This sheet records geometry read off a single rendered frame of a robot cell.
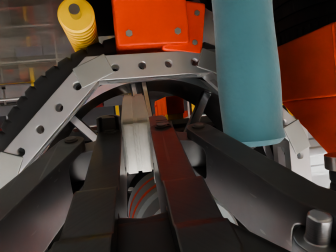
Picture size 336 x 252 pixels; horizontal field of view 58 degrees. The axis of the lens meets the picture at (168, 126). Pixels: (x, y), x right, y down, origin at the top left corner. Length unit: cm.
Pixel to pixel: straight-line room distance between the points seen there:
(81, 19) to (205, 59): 21
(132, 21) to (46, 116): 20
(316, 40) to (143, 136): 68
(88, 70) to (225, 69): 22
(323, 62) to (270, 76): 37
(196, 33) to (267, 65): 16
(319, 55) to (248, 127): 42
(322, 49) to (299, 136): 26
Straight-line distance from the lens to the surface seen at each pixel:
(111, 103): 451
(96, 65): 51
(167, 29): 52
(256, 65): 42
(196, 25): 54
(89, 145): 16
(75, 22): 53
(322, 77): 79
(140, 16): 52
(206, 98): 64
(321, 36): 80
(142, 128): 16
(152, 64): 51
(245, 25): 43
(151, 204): 42
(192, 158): 15
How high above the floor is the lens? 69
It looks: 2 degrees up
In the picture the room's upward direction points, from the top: 174 degrees clockwise
